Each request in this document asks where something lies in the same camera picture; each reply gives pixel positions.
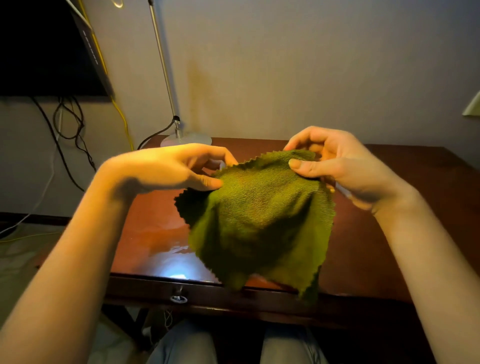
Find person's left hand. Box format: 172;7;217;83
98;143;239;205

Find person's right hand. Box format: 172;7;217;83
283;125;419;217

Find green cleaning cloth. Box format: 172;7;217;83
173;149;337;305

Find person's left forearm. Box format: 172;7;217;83
0;168;132;364

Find person's right forearm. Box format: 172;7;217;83
373;189;480;364

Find grey shade metal lamp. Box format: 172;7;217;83
110;0;213;148

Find brown wooden table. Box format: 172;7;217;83
35;134;480;364

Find black television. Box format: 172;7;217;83
0;0;115;99

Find white trousers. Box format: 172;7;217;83
146;320;329;364

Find black lamp cable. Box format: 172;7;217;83
136;119;178;151

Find black cables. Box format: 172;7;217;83
29;96;98;193

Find white cable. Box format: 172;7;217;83
0;108;63;237

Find metal ring drawer pull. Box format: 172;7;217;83
169;285;188;305

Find beige wall switch plate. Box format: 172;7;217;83
461;89;480;118

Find thin white cord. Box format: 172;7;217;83
148;309;174;348

